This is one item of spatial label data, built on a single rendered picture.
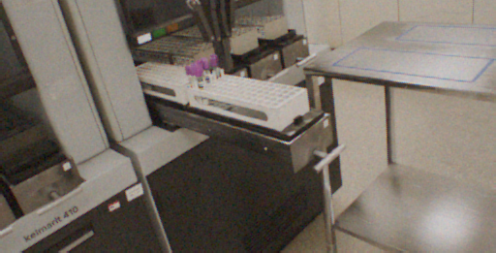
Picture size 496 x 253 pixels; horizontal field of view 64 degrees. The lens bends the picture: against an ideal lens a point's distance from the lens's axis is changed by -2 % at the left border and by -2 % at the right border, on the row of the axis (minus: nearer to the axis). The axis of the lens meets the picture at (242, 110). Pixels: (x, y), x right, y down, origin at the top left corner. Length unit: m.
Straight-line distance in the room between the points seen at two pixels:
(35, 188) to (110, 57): 0.35
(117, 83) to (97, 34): 0.13
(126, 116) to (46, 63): 0.25
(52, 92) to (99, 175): 0.22
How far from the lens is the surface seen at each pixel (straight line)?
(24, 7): 0.99
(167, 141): 1.08
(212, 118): 0.94
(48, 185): 0.97
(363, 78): 1.00
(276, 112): 0.78
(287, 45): 1.36
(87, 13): 1.04
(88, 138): 1.07
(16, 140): 1.00
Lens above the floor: 1.19
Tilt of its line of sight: 24 degrees down
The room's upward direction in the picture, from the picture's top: 12 degrees counter-clockwise
